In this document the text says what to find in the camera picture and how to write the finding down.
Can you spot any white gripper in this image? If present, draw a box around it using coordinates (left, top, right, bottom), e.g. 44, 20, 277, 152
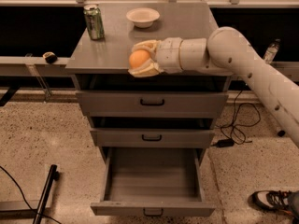
128, 37, 182, 77

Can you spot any orange fruit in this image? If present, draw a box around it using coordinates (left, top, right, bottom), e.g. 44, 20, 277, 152
129, 49, 150, 68

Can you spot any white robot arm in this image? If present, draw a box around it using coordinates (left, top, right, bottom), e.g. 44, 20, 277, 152
129, 27, 299, 146

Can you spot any grey drawer cabinet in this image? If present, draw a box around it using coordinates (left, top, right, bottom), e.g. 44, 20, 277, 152
64, 2, 240, 156

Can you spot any grey top drawer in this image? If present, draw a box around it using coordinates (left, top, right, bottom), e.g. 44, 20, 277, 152
76, 91, 228, 119

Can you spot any grey drawer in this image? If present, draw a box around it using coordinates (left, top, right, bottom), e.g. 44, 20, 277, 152
76, 91, 228, 119
91, 128, 214, 148
91, 147, 215, 217

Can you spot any grey middle drawer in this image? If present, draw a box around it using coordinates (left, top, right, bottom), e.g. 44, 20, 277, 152
91, 128, 214, 148

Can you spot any grey bottom drawer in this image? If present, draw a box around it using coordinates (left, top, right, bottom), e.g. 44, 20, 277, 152
91, 147, 215, 217

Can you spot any white paper bowl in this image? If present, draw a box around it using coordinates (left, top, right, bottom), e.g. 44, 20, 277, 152
126, 7, 160, 28

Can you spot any green soda can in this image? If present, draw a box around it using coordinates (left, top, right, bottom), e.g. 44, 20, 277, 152
83, 5, 105, 40

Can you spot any small black round object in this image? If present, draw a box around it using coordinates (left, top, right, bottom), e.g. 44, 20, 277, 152
43, 51, 58, 63

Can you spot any clear plastic bottle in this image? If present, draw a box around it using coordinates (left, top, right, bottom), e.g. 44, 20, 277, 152
263, 39, 280, 64

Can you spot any black stand leg left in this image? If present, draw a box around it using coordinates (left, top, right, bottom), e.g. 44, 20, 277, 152
33, 164, 59, 224

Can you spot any black and white sneaker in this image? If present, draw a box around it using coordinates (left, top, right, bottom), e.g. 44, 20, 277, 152
251, 190, 299, 213

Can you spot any black power cable with adapter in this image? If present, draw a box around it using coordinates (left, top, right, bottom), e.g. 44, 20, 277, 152
210, 84, 262, 148

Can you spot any black cable on floor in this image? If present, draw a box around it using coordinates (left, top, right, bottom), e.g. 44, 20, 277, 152
0, 165, 64, 224

